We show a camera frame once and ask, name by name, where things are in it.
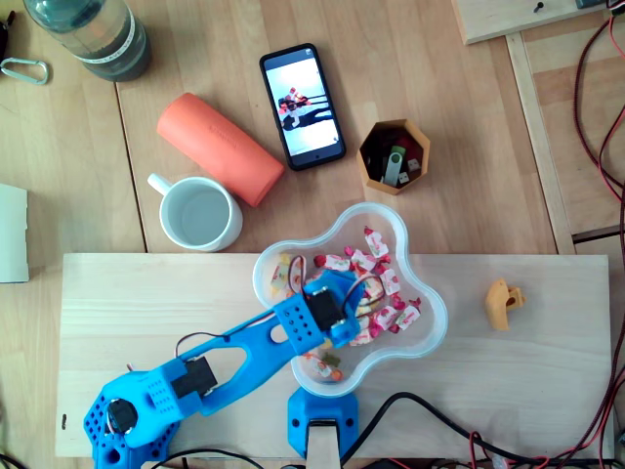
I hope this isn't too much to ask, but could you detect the yellow hexagonal printed cup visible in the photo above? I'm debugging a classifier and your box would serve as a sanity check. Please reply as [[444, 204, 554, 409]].
[[355, 117, 433, 197]]

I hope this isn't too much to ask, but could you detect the green silver USB stick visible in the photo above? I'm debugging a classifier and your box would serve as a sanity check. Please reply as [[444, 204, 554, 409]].
[[381, 145, 408, 187]]

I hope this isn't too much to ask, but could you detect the white ceramic mug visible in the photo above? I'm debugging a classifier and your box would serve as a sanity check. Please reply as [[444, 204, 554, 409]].
[[146, 172, 244, 253]]

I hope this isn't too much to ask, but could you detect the black smartphone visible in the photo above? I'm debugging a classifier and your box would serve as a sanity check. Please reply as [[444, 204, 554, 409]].
[[258, 42, 349, 173]]

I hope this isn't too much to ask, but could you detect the orange foam roller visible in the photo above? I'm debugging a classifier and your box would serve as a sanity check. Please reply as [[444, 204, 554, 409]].
[[155, 92, 286, 208]]

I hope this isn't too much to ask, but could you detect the Haribo plastic candy tub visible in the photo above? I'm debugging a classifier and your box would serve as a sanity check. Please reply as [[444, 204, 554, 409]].
[[251, 200, 449, 399]]

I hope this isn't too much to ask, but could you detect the light wooden base board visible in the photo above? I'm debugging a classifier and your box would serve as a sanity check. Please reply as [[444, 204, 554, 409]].
[[55, 252, 615, 461]]

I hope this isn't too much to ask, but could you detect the yellow 3D printed part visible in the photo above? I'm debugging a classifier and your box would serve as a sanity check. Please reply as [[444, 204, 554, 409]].
[[483, 277, 528, 332]]

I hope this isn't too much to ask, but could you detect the clear plastic water bottle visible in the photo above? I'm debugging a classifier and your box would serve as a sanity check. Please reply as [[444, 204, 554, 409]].
[[21, 0, 153, 83]]

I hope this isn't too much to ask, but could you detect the light wooden plank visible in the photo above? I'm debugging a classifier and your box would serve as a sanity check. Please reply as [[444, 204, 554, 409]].
[[450, 0, 612, 47]]

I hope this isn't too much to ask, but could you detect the white box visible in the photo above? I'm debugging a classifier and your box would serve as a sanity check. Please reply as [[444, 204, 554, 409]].
[[0, 183, 30, 285]]

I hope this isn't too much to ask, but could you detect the silver carabiner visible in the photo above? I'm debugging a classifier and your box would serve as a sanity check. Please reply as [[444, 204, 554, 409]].
[[0, 57, 51, 86]]

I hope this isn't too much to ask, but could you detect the red white black servo cable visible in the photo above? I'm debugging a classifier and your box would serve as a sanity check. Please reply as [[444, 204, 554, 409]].
[[340, 275, 388, 315], [286, 255, 308, 300], [104, 398, 121, 437], [174, 316, 277, 361]]

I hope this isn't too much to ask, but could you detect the blue printed post base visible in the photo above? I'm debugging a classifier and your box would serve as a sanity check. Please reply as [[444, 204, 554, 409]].
[[286, 388, 360, 461]]

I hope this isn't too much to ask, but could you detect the thick black cable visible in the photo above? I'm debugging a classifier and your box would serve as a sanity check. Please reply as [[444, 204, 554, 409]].
[[340, 392, 614, 466]]

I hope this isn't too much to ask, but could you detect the light wooden post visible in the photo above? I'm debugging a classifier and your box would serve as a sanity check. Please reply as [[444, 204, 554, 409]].
[[306, 419, 342, 469]]

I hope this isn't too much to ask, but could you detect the light wooden frame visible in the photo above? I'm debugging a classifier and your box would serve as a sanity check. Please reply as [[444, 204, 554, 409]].
[[504, 10, 625, 256]]

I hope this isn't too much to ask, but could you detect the thin red black wire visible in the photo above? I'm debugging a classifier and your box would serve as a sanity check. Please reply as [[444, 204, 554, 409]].
[[596, 105, 625, 202]]

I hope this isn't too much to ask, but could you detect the red black braided cable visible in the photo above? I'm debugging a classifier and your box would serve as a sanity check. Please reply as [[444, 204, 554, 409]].
[[571, 10, 625, 463]]

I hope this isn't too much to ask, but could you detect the black strap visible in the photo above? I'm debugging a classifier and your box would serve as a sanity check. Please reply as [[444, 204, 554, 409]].
[[0, 10, 17, 58]]

